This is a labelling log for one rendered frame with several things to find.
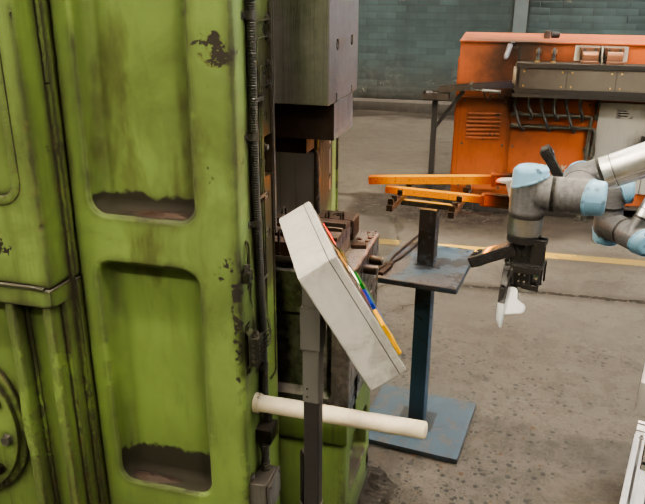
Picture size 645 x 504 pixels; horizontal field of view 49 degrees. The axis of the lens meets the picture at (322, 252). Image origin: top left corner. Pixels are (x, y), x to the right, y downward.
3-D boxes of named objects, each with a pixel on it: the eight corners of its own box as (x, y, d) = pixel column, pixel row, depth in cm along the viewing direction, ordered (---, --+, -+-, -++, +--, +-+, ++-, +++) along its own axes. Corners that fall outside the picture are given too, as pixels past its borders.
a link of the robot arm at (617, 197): (633, 210, 192) (637, 180, 189) (590, 208, 195) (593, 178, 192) (630, 201, 199) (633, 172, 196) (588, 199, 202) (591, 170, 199)
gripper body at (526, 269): (537, 295, 155) (543, 243, 150) (497, 287, 159) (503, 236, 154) (544, 283, 161) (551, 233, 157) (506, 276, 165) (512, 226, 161)
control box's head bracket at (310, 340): (360, 334, 156) (361, 276, 151) (345, 364, 144) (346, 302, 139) (312, 328, 159) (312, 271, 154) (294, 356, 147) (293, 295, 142)
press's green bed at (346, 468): (370, 471, 256) (374, 357, 239) (344, 545, 223) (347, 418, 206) (227, 445, 270) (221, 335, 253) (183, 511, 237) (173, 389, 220)
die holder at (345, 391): (375, 356, 240) (379, 231, 224) (348, 419, 205) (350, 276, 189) (221, 334, 254) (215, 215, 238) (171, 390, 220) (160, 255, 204)
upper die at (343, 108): (352, 126, 199) (353, 92, 196) (333, 140, 181) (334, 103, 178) (214, 118, 210) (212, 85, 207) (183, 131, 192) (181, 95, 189)
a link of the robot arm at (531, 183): (552, 172, 145) (510, 168, 148) (546, 223, 149) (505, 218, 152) (555, 163, 152) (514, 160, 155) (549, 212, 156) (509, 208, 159)
